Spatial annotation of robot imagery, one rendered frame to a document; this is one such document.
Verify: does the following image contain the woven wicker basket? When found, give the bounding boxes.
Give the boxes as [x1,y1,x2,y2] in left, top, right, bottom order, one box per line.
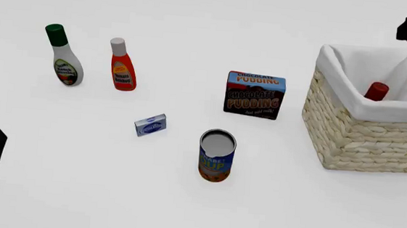
[297,68,407,176]

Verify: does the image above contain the tomato ketchup bottle grey cap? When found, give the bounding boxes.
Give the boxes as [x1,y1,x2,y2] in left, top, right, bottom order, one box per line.
[106,36,141,93]

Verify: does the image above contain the small blue cream cheese box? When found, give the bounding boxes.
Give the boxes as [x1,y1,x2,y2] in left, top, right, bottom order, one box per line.
[132,111,169,139]

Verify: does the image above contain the ranch dressing bottle green cap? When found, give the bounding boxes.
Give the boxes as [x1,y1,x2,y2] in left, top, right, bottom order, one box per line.
[40,22,88,89]

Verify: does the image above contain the red-capped bbq sauce bottle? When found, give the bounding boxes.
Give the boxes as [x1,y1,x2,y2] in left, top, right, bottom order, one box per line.
[363,80,391,103]

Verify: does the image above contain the white cloth basket liner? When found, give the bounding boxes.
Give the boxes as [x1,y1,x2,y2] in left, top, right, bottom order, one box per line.
[311,40,407,126]

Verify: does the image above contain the chocolate pudding box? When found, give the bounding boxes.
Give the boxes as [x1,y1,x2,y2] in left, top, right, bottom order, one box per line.
[221,70,288,122]

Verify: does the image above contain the alphabet soup can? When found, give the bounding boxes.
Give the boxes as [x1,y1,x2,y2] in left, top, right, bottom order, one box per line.
[195,127,239,184]

